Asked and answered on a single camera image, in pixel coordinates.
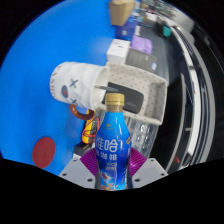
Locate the small white box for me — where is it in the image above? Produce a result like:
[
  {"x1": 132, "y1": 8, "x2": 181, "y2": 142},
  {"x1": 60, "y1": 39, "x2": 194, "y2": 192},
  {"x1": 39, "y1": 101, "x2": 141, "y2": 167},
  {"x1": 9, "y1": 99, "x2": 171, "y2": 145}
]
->
[{"x1": 106, "y1": 38, "x2": 132, "y2": 65}]

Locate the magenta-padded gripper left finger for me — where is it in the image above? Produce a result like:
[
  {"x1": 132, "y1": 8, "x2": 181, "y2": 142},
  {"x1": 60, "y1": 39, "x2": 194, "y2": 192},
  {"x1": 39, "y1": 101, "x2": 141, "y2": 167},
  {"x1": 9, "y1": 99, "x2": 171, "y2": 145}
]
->
[{"x1": 58, "y1": 148, "x2": 100, "y2": 190}]

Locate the flat round red coaster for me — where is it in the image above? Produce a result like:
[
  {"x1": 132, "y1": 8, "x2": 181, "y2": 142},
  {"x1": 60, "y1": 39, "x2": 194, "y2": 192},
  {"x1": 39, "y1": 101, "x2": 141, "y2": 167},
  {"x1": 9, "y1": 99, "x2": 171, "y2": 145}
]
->
[{"x1": 31, "y1": 136, "x2": 56, "y2": 169}]

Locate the black wall shelf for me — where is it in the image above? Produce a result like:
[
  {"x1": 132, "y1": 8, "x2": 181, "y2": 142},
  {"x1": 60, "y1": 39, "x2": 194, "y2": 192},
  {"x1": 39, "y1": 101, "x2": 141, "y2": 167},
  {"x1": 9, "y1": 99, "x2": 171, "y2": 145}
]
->
[{"x1": 156, "y1": 13, "x2": 219, "y2": 174}]

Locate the teal object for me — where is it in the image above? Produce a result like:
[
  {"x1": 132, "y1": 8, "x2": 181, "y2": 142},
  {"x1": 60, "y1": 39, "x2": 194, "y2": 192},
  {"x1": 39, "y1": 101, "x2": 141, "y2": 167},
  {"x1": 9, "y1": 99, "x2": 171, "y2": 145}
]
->
[{"x1": 162, "y1": 25, "x2": 173, "y2": 38}]

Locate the dark blue box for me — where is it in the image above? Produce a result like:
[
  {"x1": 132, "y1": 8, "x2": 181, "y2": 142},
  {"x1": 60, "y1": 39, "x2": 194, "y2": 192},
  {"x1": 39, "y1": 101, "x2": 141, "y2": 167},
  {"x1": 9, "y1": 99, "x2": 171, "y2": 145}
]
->
[{"x1": 115, "y1": 18, "x2": 139, "y2": 41}]

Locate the brown cardboard box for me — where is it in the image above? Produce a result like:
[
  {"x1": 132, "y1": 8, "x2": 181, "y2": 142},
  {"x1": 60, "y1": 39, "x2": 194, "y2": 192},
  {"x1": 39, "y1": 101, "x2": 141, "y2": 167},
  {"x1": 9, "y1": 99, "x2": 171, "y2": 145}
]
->
[{"x1": 108, "y1": 0, "x2": 136, "y2": 27}]

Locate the purple bag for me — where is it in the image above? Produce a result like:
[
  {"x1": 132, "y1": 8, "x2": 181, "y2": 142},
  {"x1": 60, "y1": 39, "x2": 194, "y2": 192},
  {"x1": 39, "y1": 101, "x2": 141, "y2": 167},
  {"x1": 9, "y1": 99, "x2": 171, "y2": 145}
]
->
[{"x1": 130, "y1": 34, "x2": 154, "y2": 55}]

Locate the beige perforated plastic basket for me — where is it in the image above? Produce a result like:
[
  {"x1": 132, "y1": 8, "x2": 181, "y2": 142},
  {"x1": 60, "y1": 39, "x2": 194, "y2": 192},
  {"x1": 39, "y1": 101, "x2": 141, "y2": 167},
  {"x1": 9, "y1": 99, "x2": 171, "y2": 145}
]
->
[{"x1": 94, "y1": 63, "x2": 169, "y2": 126}]

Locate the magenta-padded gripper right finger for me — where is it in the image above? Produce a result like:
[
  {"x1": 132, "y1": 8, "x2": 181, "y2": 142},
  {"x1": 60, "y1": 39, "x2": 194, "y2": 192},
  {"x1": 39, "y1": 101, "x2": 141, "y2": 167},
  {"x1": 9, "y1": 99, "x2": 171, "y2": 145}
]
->
[{"x1": 128, "y1": 147, "x2": 169, "y2": 189}]

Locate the black flat device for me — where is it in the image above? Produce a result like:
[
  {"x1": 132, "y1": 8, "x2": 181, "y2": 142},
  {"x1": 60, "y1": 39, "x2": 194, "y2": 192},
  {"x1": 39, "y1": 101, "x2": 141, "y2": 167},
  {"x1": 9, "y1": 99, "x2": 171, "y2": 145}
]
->
[{"x1": 105, "y1": 81, "x2": 145, "y2": 118}]

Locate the black box with white label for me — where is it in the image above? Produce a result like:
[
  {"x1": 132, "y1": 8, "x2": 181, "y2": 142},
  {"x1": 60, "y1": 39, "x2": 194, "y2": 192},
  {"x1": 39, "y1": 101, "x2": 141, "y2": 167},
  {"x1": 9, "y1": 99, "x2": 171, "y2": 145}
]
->
[{"x1": 72, "y1": 141, "x2": 93, "y2": 161}]

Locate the dark grey box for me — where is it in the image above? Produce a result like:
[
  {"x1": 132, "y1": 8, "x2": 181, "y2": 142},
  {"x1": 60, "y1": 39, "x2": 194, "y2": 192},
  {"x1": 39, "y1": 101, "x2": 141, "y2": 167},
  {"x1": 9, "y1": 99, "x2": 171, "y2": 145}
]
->
[{"x1": 125, "y1": 48, "x2": 158, "y2": 72}]

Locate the white mug with brown handle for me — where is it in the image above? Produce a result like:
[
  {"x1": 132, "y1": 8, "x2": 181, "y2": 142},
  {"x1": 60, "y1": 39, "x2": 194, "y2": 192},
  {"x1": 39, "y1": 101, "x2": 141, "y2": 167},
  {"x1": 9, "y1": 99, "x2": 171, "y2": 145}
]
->
[{"x1": 49, "y1": 61, "x2": 111, "y2": 121}]

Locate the blue drink bottle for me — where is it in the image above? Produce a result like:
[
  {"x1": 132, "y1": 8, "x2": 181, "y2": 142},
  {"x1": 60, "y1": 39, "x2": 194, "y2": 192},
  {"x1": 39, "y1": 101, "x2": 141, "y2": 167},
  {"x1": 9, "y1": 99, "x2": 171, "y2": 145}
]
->
[{"x1": 94, "y1": 92, "x2": 133, "y2": 192}]

